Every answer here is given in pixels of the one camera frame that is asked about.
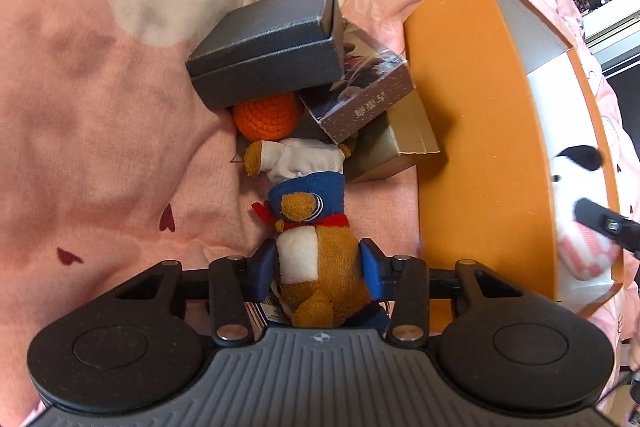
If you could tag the orange crochet ball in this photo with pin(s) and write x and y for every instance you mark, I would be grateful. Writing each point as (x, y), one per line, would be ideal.
(267, 117)

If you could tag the brown plush bear blue hat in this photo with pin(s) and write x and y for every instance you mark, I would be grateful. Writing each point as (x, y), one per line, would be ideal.
(320, 267)

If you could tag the purple printed box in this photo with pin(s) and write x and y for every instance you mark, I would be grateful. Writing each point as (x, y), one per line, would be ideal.
(360, 107)

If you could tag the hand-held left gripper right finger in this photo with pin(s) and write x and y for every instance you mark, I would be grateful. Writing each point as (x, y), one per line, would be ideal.
(372, 272)

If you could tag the orange storage box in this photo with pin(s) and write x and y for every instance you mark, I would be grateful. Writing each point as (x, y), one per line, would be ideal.
(475, 107)

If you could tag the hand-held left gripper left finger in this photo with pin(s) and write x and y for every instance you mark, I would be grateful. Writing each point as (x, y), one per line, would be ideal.
(262, 274)

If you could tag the tan cardboard box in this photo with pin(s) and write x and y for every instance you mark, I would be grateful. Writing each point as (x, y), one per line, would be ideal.
(400, 142)

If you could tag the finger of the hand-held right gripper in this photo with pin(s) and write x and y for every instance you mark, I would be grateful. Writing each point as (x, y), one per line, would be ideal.
(605, 224)

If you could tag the dark grey box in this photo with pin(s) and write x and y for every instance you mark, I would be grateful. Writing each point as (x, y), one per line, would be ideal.
(260, 52)

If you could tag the white pink striped plush toy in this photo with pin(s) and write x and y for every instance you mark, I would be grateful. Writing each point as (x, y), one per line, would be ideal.
(565, 192)

